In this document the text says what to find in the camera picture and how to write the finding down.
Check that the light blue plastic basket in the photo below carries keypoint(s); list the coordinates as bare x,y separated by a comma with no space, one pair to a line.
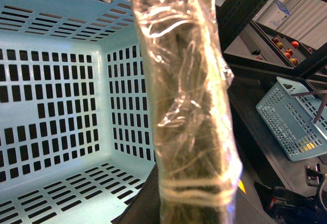
76,143

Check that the grey-brown basket handle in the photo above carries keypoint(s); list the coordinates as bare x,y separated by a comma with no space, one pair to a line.
187,80

